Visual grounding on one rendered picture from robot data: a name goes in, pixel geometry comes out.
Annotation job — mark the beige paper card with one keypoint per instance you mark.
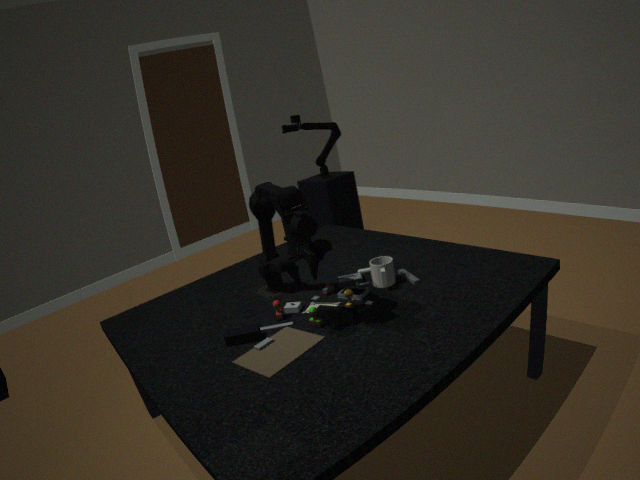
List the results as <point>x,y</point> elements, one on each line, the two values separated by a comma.
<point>312,304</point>

